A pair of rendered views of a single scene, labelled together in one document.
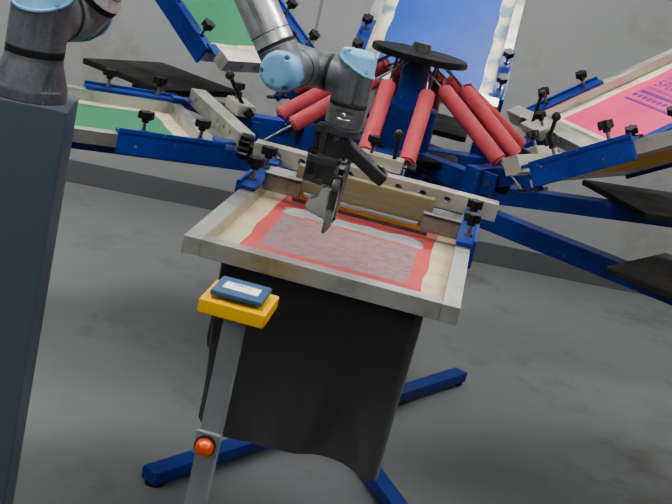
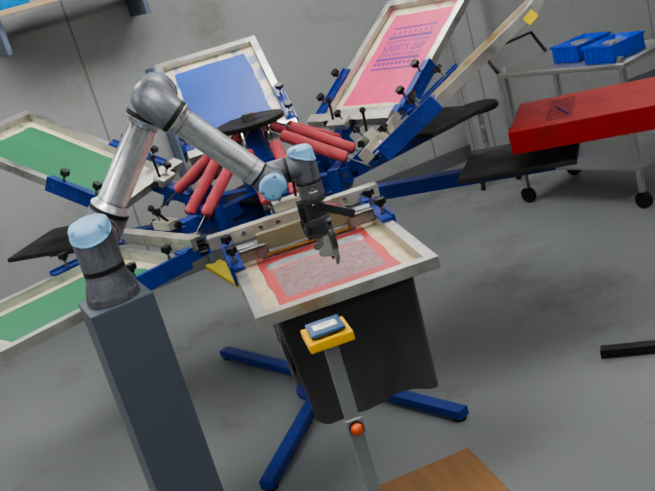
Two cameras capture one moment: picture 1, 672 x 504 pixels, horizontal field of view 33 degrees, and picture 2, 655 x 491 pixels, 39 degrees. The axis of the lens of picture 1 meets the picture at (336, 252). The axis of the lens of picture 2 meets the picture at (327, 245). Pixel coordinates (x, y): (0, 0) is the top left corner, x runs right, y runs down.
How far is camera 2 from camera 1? 78 cm
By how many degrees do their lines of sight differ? 13
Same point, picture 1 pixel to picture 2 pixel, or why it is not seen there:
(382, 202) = not seen: hidden behind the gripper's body
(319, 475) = not seen: hidden behind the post
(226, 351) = (337, 366)
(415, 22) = (203, 100)
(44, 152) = (153, 324)
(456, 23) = (228, 86)
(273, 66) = (269, 187)
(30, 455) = not seen: outside the picture
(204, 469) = (362, 441)
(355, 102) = (315, 177)
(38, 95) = (128, 292)
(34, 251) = (179, 387)
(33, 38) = (105, 261)
